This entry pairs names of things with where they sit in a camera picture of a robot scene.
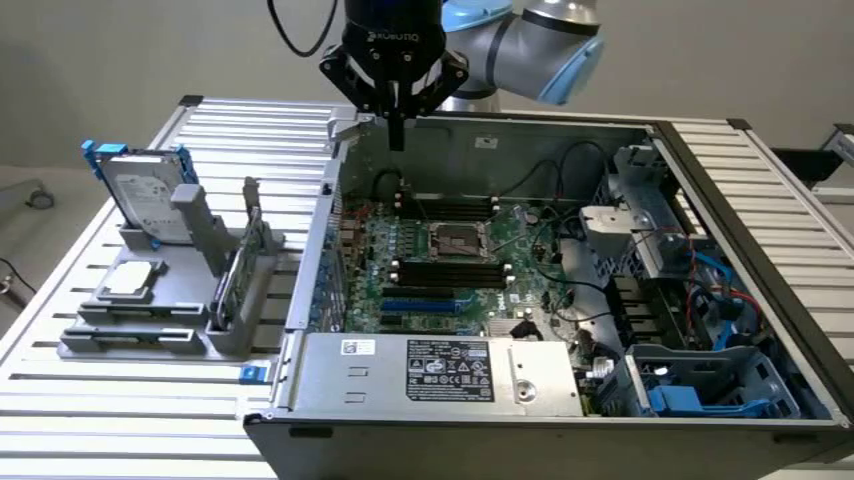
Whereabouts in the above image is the silver chipset heatsink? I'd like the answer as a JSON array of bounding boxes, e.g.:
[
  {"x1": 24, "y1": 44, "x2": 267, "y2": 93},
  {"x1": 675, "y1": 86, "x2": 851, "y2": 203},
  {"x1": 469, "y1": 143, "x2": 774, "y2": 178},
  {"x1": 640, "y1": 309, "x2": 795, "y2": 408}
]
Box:
[{"x1": 488, "y1": 318, "x2": 543, "y2": 342}]

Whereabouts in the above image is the black RAM slot bank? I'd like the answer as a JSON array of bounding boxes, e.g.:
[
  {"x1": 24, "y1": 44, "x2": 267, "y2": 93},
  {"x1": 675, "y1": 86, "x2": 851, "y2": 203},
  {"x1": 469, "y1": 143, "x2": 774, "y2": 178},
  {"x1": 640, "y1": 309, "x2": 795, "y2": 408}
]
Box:
[
  {"x1": 391, "y1": 258, "x2": 516, "y2": 290},
  {"x1": 391, "y1": 191, "x2": 503, "y2": 220}
]

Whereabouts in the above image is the blue expansion slot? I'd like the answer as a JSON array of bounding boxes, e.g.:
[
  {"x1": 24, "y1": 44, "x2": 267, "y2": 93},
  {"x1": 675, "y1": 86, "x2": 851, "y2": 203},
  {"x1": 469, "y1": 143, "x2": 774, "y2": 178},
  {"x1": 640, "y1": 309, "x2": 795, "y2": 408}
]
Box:
[{"x1": 379, "y1": 298, "x2": 469, "y2": 315}]

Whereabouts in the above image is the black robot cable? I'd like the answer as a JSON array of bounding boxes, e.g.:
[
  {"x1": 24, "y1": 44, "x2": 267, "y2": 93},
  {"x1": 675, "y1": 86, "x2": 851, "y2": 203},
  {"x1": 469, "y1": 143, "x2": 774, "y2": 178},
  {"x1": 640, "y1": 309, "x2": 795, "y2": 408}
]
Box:
[{"x1": 265, "y1": 0, "x2": 343, "y2": 58}]

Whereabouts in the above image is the short black wire loop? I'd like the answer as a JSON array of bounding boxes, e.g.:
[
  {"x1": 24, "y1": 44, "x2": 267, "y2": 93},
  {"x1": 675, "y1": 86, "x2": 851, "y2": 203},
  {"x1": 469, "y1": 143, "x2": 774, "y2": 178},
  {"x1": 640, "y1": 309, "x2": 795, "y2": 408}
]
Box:
[{"x1": 371, "y1": 168, "x2": 409, "y2": 202}]

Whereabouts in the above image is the silver CPU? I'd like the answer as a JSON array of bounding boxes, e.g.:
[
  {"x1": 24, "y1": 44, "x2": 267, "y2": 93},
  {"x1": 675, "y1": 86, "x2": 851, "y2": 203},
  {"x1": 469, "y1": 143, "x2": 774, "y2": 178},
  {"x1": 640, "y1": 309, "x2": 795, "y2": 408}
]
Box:
[{"x1": 98, "y1": 260, "x2": 169, "y2": 300}]

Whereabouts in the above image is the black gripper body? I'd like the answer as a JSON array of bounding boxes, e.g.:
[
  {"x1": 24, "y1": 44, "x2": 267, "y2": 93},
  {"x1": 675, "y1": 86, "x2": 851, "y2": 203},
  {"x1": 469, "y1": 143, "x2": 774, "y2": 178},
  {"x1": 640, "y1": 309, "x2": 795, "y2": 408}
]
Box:
[{"x1": 339, "y1": 0, "x2": 448, "y2": 87}]

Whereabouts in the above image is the long black wire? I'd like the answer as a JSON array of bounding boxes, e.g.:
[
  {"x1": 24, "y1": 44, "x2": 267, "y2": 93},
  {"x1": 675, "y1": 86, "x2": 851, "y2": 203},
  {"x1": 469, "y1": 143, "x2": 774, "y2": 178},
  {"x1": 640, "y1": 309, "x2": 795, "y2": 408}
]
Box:
[{"x1": 497, "y1": 141, "x2": 610, "y2": 202}]

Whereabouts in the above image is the black floor cable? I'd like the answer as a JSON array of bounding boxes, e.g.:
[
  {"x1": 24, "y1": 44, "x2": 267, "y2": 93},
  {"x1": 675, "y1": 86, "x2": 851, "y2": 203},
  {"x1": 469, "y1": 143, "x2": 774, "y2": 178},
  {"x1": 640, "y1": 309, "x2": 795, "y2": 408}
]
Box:
[{"x1": 0, "y1": 256, "x2": 36, "y2": 307}]

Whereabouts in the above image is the silver power supply unit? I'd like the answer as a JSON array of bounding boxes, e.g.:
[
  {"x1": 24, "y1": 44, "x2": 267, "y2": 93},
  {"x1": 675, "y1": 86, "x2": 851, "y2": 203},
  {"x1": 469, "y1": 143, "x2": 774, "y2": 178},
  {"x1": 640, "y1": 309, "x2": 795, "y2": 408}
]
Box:
[{"x1": 291, "y1": 332, "x2": 583, "y2": 419}]

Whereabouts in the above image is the green motherboard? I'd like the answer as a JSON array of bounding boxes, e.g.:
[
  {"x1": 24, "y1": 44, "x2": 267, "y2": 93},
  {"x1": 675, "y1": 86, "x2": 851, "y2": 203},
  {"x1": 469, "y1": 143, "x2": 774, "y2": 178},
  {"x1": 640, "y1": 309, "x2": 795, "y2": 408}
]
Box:
[{"x1": 329, "y1": 197, "x2": 606, "y2": 351}]

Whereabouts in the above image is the hard disk in blue caddy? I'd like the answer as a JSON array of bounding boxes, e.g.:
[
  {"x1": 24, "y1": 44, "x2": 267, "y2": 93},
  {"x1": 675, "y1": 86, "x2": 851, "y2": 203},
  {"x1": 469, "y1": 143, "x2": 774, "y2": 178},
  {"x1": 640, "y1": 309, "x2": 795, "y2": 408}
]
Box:
[{"x1": 78, "y1": 141, "x2": 200, "y2": 247}]

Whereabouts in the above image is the CPU socket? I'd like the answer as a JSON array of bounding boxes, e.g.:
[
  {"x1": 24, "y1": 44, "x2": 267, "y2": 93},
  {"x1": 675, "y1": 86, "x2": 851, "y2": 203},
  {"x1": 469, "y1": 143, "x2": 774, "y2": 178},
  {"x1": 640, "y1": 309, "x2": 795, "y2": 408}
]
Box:
[{"x1": 424, "y1": 219, "x2": 496, "y2": 262}]

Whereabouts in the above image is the metal disk bay cage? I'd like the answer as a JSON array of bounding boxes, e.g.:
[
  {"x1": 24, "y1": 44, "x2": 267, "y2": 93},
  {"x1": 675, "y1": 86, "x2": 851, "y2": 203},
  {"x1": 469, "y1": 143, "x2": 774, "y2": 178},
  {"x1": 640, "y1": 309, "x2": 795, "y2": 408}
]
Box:
[{"x1": 604, "y1": 143, "x2": 712, "y2": 281}]

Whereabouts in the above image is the caster wheel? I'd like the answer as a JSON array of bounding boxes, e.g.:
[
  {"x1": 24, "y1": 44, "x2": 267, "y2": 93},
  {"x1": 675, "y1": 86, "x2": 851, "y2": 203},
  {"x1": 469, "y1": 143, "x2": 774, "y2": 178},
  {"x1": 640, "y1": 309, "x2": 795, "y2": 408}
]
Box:
[{"x1": 24, "y1": 181, "x2": 56, "y2": 210}]

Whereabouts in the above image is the graphics card with metal bracket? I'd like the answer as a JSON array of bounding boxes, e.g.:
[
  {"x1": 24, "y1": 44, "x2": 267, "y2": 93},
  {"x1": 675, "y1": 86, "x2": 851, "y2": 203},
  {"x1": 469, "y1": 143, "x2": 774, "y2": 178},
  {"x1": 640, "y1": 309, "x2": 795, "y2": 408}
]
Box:
[{"x1": 211, "y1": 176, "x2": 276, "y2": 332}]

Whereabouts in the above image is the grey parts rack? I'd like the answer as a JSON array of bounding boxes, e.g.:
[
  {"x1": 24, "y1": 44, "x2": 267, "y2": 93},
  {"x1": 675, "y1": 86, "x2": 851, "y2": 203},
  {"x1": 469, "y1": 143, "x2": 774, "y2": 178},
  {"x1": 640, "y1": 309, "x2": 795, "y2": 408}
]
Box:
[{"x1": 57, "y1": 182, "x2": 315, "y2": 357}]

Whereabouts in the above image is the blue wire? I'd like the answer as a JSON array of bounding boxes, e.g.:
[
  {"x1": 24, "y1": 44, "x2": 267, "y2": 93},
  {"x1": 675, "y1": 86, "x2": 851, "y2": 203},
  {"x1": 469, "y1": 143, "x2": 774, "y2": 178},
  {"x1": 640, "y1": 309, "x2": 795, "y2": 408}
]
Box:
[{"x1": 690, "y1": 248, "x2": 759, "y2": 354}]

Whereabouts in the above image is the red wire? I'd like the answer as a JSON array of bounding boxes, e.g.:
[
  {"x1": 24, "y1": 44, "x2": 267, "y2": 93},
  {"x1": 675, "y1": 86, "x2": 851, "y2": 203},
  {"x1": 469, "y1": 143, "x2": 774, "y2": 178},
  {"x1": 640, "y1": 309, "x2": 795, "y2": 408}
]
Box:
[{"x1": 690, "y1": 259, "x2": 762, "y2": 326}]

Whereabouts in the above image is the open black PC case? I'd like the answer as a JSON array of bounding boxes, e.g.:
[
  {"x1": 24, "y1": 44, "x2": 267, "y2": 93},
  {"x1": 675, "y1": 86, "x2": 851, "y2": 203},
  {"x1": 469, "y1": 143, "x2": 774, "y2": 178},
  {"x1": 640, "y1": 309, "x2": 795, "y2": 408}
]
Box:
[{"x1": 241, "y1": 110, "x2": 854, "y2": 480}]

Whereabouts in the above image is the disk bay with blue caddy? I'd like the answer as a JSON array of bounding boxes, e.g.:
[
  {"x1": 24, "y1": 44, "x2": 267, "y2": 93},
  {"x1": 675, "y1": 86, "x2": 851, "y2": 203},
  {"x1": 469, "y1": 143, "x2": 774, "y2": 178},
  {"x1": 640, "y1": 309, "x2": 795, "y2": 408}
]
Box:
[{"x1": 624, "y1": 343, "x2": 823, "y2": 420}]

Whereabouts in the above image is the neighbouring metal table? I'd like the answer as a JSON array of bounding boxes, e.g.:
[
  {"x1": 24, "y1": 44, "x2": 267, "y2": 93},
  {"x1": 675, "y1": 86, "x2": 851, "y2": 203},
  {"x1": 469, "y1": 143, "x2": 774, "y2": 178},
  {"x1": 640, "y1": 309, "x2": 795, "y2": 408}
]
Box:
[{"x1": 768, "y1": 122, "x2": 854, "y2": 204}]

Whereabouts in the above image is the grey fan shroud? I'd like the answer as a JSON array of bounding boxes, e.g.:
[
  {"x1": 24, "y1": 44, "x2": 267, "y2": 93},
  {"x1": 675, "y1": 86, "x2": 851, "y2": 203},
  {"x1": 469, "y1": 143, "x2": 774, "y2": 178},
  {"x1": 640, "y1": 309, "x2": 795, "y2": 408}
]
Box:
[{"x1": 578, "y1": 203, "x2": 636, "y2": 257}]

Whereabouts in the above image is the black expansion slot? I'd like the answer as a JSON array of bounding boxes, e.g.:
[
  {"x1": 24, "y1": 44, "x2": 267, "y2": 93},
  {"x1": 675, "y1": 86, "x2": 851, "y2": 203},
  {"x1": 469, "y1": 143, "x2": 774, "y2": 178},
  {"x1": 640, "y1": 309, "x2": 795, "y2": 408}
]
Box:
[{"x1": 380, "y1": 286, "x2": 469, "y2": 302}]

